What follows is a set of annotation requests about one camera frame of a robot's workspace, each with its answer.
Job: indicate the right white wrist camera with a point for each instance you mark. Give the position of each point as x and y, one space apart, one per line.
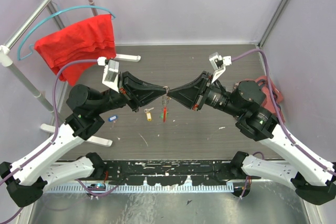
219 64

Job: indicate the yellow tag key upper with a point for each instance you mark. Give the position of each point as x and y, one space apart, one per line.
148 114

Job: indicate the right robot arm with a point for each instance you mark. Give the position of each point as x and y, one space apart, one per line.
310 176

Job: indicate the red cloth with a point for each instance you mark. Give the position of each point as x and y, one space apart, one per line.
88 39

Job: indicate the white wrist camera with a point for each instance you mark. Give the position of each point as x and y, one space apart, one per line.
219 64
110 76

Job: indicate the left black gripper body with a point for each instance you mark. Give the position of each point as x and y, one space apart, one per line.
116 100

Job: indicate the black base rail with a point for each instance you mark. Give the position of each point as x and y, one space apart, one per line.
167 172

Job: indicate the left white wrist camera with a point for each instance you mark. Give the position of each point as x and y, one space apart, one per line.
110 76

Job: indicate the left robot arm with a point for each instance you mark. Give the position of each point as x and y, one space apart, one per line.
28 178

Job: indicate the blue tag key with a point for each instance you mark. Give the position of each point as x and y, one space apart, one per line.
113 118

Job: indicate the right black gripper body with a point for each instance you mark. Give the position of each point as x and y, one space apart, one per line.
213 95

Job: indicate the metal key holder red handle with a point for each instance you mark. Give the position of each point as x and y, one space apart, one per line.
165 101

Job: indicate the teal clothes hanger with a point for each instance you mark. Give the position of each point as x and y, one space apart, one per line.
94 7

